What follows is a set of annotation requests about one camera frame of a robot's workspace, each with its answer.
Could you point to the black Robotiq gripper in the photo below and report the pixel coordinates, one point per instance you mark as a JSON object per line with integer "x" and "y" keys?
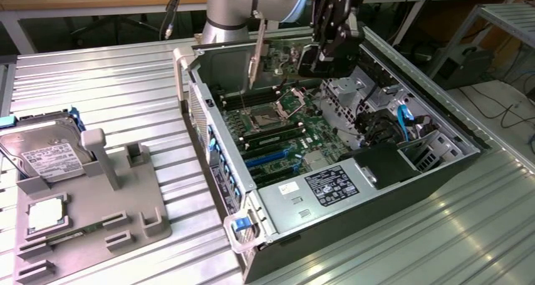
{"x": 333, "y": 22}

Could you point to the Nvidia graphics card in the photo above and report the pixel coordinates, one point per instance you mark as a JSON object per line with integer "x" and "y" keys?
{"x": 274, "y": 56}

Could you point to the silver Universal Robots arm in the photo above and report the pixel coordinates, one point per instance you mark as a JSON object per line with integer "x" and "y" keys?
{"x": 225, "y": 15}

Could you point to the silver disk bay cage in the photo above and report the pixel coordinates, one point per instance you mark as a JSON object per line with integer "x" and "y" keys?
{"x": 344, "y": 91}

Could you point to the metal socket cover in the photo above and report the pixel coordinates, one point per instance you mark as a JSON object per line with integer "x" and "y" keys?
{"x": 292, "y": 101}

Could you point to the black RAM slot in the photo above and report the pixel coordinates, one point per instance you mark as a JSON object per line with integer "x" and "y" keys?
{"x": 254, "y": 101}
{"x": 250, "y": 96}

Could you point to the green motherboard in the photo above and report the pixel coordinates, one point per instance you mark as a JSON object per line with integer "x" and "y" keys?
{"x": 309, "y": 122}

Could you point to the thin locking lever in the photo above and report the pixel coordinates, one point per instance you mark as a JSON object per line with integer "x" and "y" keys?
{"x": 242, "y": 101}

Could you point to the grey floor machine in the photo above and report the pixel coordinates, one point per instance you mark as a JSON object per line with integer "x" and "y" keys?
{"x": 472, "y": 65}

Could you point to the metal slat shelf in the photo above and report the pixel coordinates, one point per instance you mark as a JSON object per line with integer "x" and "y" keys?
{"x": 509, "y": 15}

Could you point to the silver chipset heatsink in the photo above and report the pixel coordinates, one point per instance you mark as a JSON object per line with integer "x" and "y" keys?
{"x": 316, "y": 160}

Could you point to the black fan shroud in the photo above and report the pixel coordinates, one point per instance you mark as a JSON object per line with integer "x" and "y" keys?
{"x": 380, "y": 163}

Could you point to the black expansion slot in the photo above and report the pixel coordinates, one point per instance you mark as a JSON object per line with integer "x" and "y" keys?
{"x": 270, "y": 171}
{"x": 274, "y": 178}

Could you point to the black office chair base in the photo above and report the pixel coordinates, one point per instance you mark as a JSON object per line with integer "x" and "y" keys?
{"x": 112, "y": 25}

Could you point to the black open PC case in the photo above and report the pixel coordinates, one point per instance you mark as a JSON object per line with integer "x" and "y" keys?
{"x": 376, "y": 210}

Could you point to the grey power supply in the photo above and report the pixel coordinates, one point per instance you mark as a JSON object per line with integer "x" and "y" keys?
{"x": 288, "y": 213}

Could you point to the wooden desk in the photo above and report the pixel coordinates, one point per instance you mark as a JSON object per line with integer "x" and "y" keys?
{"x": 62, "y": 1}

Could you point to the blue case latch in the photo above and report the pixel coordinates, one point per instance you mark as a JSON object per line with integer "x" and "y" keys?
{"x": 240, "y": 225}

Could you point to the grey printed parts rack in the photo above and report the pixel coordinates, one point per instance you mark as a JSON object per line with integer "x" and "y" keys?
{"x": 104, "y": 203}

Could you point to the silver hard disk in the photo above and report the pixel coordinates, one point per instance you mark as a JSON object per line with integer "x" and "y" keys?
{"x": 45, "y": 153}

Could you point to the green RAM stick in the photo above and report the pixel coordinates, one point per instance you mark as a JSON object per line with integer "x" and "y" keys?
{"x": 77, "y": 233}

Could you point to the silver CPU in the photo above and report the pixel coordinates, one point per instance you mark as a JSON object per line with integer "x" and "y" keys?
{"x": 44, "y": 214}

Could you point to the silver disk bay bracket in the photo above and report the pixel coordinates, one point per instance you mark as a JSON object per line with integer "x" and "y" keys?
{"x": 429, "y": 150}

